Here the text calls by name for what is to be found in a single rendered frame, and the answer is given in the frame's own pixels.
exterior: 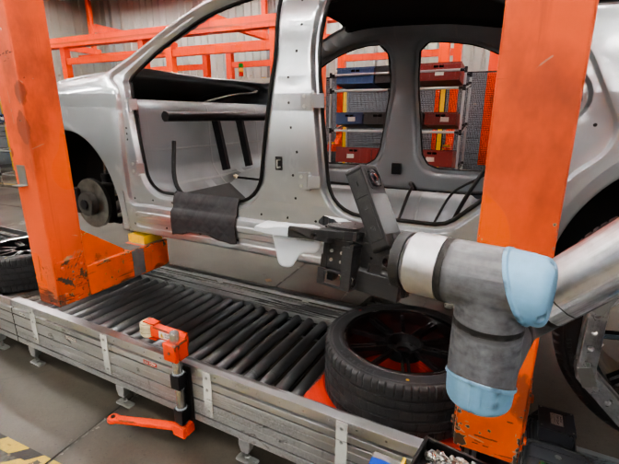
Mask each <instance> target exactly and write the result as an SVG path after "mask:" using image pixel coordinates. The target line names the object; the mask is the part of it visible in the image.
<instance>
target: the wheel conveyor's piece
mask: <svg viewBox="0 0 619 464"><path fill-rule="evenodd" d="M17 297H22V298H25V299H28V300H30V301H33V302H35V303H38V304H41V305H44V306H48V305H50V304H49V303H46V302H43V301H41V297H40V292H39V288H38V289H34V290H29V291H23V292H16V293H0V349H2V350H6V349H8V348H10V346H9V345H7V344H5V343H4V341H3V339H5V338H6V336H7V337H10V338H12V339H14V340H16V341H18V333H17V329H16V325H17V324H15V321H14V317H13V314H14V313H13V312H12V303H11V299H14V298H17Z"/></svg>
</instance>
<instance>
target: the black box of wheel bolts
mask: <svg viewBox="0 0 619 464"><path fill-rule="evenodd" d="M410 464H488V463H486V462H484V461H482V460H480V459H478V458H475V457H473V456H470V455H468V454H466V453H464V452H462V451H460V450H458V449H456V448H454V447H450V446H448V445H446V444H444V443H442V442H439V441H438V440H436V439H434V438H432V437H429V436H427V435H426V436H425V438H424V440H423V442H422V443H421V445H420V447H419V448H418V449H417V451H416V453H415V455H414V457H413V459H412V460H411V462H410Z"/></svg>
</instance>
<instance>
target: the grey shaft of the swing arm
mask: <svg viewBox="0 0 619 464"><path fill-rule="evenodd" d="M179 341H180V334H179V331H177V330H174V331H170V332H169V343H172V344H175V343H176V342H179ZM172 370H173V372H172V373H171V374H170V375H169V377H170V385H171V388H172V389H174V390H175V396H176V404H177V406H176V407H175V408H174V409H173V410H174V419H175V423H178V424H179V425H180V426H184V425H185V424H187V423H188V421H189V420H191V421H193V423H196V421H195V412H194V402H193V383H192V373H191V368H190V367H188V366H185V365H183V364H182V361H179V363H178V364H174V363H172Z"/></svg>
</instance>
